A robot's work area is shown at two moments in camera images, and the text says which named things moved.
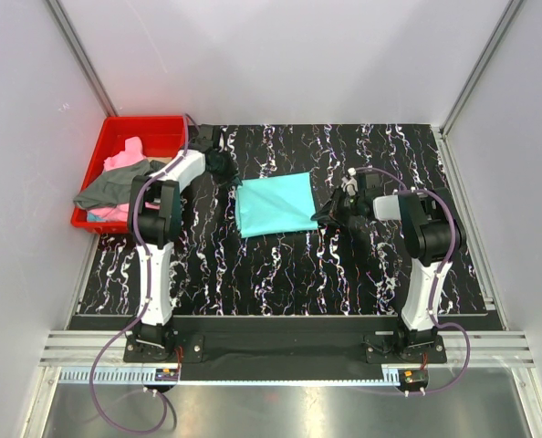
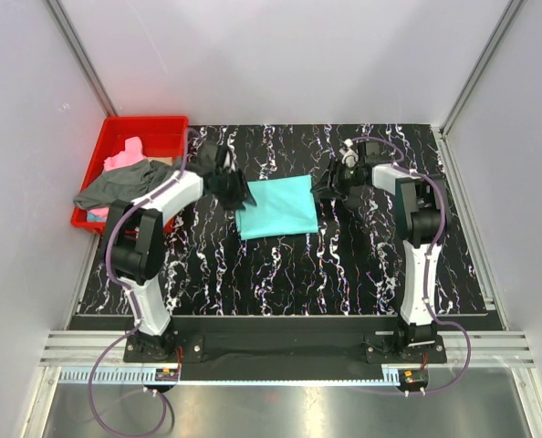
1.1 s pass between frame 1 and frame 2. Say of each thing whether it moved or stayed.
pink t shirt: stayed
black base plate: stayed
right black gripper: moved
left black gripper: moved
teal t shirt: stayed
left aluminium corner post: stayed
